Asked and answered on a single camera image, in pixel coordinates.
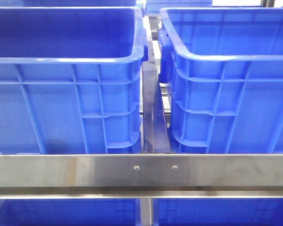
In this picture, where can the right blue plastic crate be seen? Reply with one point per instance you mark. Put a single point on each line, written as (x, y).
(223, 68)

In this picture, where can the lower right blue crate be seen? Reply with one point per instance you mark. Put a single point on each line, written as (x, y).
(219, 212)

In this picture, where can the blue plastic crate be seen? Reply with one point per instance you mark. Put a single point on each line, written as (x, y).
(70, 80)
(223, 68)

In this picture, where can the rear right blue crate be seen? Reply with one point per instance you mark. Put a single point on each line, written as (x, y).
(153, 7)

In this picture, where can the rear left blue crate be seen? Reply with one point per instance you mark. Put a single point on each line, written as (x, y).
(68, 3)

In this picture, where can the steel rack front rail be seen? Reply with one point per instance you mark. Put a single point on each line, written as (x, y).
(141, 176)

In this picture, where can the steel rack centre divider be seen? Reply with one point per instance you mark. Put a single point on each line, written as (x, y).
(155, 136)

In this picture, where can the lower left blue crate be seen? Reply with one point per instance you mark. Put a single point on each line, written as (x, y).
(70, 212)

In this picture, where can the left blue plastic crate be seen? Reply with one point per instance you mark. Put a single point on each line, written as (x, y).
(70, 80)

